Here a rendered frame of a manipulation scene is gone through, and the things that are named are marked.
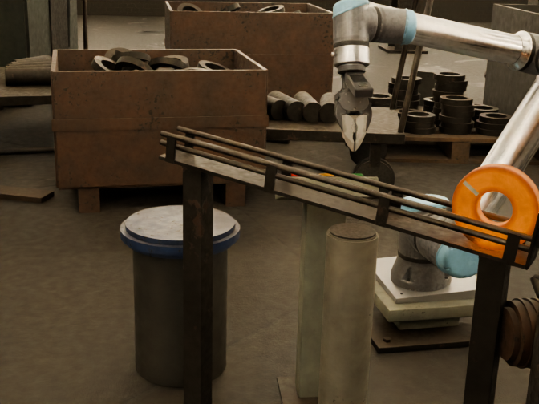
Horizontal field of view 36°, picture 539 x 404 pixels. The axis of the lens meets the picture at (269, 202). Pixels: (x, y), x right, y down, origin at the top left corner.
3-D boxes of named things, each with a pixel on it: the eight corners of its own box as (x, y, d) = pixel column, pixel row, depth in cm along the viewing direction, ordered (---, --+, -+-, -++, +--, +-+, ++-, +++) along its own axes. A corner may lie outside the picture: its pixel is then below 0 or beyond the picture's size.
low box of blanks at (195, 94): (236, 164, 447) (238, 42, 427) (266, 206, 379) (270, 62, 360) (58, 171, 426) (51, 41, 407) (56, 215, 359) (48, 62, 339)
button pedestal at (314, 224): (365, 407, 217) (381, 180, 198) (273, 410, 214) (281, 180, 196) (353, 377, 232) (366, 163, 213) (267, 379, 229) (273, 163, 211)
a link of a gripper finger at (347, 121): (350, 152, 212) (349, 116, 212) (354, 150, 206) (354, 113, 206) (338, 152, 211) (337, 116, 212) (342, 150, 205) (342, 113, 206)
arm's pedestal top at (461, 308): (355, 280, 277) (356, 269, 276) (445, 276, 284) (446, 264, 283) (388, 322, 247) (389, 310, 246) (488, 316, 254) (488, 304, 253)
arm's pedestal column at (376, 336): (339, 299, 283) (341, 276, 280) (449, 292, 291) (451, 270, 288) (378, 353, 245) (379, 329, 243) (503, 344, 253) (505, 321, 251)
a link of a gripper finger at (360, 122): (362, 152, 212) (361, 116, 212) (366, 150, 206) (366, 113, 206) (350, 152, 212) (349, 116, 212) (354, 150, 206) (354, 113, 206)
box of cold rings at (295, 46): (305, 106, 612) (310, 2, 590) (331, 131, 534) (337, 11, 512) (164, 107, 596) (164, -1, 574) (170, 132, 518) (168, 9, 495)
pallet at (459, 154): (521, 133, 542) (529, 66, 529) (565, 165, 465) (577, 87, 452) (338, 129, 539) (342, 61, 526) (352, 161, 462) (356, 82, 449)
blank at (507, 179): (497, 267, 152) (501, 261, 154) (557, 210, 144) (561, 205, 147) (435, 208, 155) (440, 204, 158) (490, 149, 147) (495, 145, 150)
